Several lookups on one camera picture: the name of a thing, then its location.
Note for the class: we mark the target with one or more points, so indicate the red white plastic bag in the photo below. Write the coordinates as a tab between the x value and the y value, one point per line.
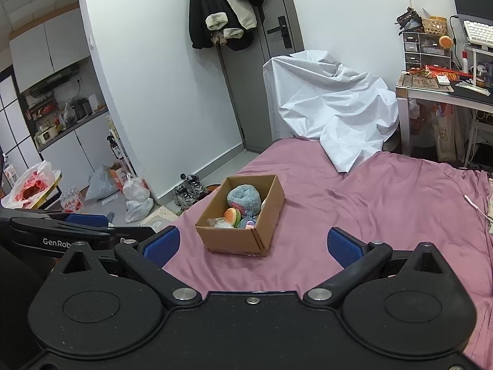
29	185

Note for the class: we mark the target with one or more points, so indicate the dark brown ornament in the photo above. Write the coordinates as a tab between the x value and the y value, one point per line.
410	19

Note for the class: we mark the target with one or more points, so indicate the black spray bottle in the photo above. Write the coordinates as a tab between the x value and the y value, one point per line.
114	144

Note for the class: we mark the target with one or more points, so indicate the white wrapped soft toy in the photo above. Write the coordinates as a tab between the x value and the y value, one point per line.
219	223

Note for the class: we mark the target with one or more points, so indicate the small blue pink plush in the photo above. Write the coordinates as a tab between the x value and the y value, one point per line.
248	221

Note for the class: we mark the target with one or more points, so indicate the blue plush toy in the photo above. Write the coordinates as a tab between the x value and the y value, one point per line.
244	196

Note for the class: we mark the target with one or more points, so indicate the red white bottle pack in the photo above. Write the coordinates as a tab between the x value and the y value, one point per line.
71	200

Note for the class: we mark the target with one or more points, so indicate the grey door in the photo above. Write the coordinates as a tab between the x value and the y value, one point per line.
277	84

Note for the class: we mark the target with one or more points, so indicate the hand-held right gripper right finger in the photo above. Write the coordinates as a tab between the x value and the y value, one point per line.
344	244

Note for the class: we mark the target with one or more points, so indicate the grey drawer organizer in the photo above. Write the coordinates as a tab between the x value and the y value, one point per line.
425	52

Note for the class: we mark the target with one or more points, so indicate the burger plush toy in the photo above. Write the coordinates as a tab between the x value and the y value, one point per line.
233	216

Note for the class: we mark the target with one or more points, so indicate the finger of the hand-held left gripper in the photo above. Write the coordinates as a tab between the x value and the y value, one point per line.
86	219
134	233

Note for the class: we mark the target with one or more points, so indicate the round yellow-rim table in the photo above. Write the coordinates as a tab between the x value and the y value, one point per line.
56	185

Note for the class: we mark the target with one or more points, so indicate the white desk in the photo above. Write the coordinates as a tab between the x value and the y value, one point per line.
402	123

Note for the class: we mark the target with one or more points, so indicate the beige floor mat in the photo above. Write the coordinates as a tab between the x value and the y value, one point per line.
160	216

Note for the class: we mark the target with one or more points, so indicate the beige tote bag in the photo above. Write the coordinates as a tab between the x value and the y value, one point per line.
446	135

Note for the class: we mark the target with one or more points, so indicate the white kitchen cabinet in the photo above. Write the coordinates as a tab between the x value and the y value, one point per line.
77	150

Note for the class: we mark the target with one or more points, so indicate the red packet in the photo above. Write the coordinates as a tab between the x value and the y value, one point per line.
448	73

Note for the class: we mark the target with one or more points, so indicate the yellow woven basket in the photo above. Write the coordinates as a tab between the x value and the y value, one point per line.
435	26

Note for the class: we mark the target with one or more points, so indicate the beige hanging jacket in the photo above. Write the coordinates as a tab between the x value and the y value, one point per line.
242	13

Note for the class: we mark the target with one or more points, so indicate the black door lock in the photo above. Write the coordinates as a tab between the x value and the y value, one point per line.
283	31

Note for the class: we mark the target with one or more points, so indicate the pink bed sheet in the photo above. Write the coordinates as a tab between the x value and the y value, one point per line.
385	200

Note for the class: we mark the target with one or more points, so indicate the grey plastic bag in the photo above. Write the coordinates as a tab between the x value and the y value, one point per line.
101	185

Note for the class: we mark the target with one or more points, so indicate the white remote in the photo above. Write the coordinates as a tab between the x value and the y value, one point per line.
443	80

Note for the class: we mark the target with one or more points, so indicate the range hood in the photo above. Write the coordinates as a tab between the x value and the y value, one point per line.
50	81

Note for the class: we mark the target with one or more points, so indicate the white cover cloth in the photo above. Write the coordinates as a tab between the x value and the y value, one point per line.
327	104

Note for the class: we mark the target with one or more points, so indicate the wooden desk tray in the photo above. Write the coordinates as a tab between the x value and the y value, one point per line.
420	84

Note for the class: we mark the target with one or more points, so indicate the clear plastic bag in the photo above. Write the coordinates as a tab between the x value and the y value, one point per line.
138	210

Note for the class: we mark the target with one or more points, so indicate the orange cardboard box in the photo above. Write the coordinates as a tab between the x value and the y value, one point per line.
117	175

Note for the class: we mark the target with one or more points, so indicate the white bottle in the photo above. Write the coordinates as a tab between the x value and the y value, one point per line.
465	63

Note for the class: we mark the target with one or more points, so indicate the white keyboard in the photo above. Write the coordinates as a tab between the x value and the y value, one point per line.
479	32

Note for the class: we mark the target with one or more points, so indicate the clear labelled bottle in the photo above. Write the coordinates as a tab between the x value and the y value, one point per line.
9	171

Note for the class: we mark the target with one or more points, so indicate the black hanging coat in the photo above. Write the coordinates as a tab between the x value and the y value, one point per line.
200	15

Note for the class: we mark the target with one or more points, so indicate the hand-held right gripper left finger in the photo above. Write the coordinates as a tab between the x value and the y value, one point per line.
161	244

